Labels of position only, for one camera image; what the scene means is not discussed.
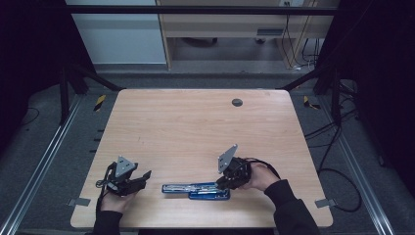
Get grey tape tab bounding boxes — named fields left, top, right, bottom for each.
left=314, top=198, right=338, bottom=210
left=67, top=197, right=92, bottom=208

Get black frame strut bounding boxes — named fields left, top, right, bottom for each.
left=279, top=67, right=343, bottom=126
left=58, top=63, right=125, bottom=125

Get black floor cables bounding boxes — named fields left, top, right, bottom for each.
left=304, top=81, right=358, bottom=172

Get hand-held gripper cable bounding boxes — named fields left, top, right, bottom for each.
left=95, top=163, right=117, bottom=213
left=244, top=158, right=363, bottom=213

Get white cabinet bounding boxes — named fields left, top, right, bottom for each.
left=65, top=0, right=167, bottom=65

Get person's left hand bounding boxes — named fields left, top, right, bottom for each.
left=99, top=190, right=140, bottom=213

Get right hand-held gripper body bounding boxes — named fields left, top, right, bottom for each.
left=217, top=144, right=253, bottom=189

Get blue stapler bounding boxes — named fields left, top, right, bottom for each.
left=161, top=181, right=231, bottom=201

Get right hand-held gripper cable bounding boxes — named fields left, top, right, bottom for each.
left=244, top=158, right=363, bottom=213

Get yellow black tape strip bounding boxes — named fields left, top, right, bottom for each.
left=93, top=94, right=107, bottom=113

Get aluminium floor rail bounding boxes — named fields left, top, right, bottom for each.
left=319, top=97, right=395, bottom=235
left=0, top=94, right=82, bottom=235

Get cables under wooden desk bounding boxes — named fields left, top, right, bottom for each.
left=281, top=0, right=320, bottom=71

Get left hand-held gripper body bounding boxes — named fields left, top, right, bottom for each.
left=103, top=156, right=146, bottom=197

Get black frame crossbar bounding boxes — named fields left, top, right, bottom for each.
left=65, top=4, right=341, bottom=16

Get yellow-handled tool right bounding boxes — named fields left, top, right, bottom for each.
left=302, top=95, right=322, bottom=111

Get person's right hand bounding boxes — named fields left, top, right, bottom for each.
left=241, top=162, right=282, bottom=193

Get dark curtain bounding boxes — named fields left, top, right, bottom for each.
left=0, top=0, right=96, bottom=158
left=317, top=0, right=415, bottom=197

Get left hand-held gripper cable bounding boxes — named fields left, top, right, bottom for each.
left=95, top=163, right=117, bottom=213

